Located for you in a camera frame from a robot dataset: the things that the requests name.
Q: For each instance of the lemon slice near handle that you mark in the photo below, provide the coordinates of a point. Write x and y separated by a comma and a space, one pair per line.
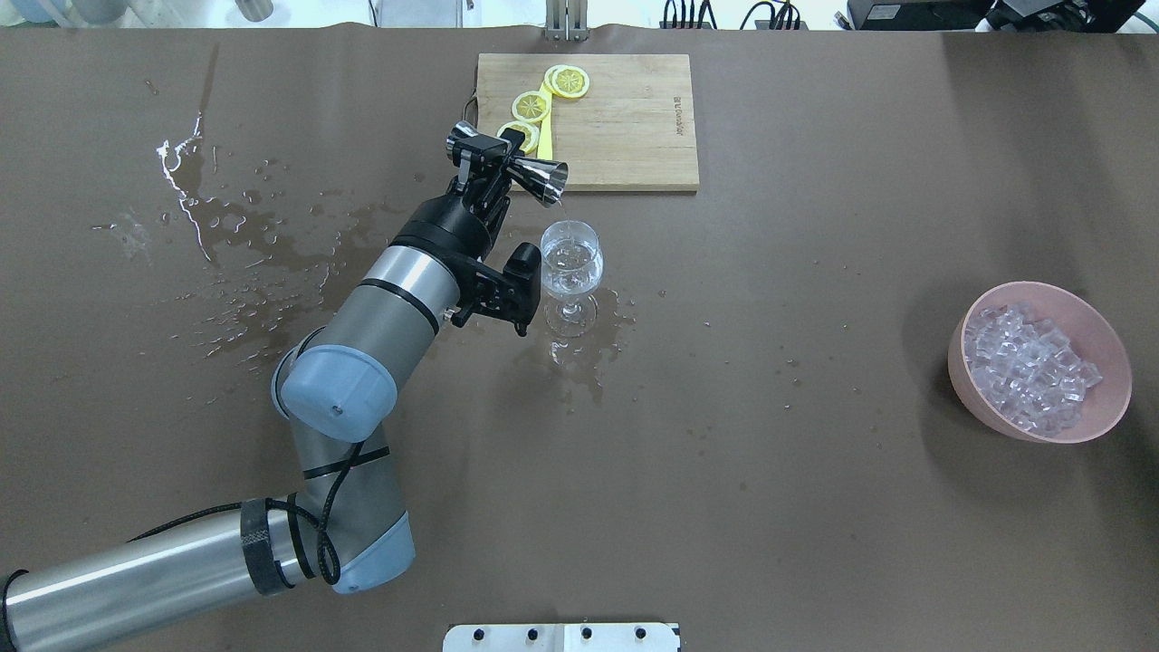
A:
530, 134

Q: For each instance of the middle lemon slice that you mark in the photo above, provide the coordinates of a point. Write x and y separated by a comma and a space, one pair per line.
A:
532, 107

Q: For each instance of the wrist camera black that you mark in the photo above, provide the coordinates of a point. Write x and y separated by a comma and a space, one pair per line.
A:
510, 295

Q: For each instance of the pile of clear ice cubes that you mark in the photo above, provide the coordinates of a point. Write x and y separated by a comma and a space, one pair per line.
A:
1024, 365

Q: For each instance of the steel cocktail jigger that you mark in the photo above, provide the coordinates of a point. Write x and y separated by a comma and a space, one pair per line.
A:
544, 179

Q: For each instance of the far lemon slice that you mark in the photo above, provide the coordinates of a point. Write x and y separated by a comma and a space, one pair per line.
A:
567, 81

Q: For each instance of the bamboo cutting board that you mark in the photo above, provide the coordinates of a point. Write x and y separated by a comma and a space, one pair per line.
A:
635, 130

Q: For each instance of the aluminium frame post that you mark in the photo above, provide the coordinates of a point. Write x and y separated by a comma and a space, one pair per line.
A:
566, 21

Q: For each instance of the clear wine glass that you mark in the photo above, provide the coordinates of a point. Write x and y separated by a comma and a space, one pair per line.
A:
572, 269

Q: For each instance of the yellow plastic knife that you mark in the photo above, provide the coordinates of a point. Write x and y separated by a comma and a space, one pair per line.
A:
545, 148

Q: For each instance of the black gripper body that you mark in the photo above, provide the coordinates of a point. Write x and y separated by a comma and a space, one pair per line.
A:
445, 220

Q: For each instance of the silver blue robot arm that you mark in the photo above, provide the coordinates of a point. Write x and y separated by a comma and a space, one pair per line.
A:
347, 526

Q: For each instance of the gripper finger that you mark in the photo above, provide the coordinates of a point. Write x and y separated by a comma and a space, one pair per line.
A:
497, 187
465, 169

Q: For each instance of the pink bowl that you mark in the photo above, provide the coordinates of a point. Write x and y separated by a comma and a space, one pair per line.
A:
1095, 340

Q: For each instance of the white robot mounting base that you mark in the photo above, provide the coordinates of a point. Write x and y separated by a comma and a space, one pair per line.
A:
582, 636

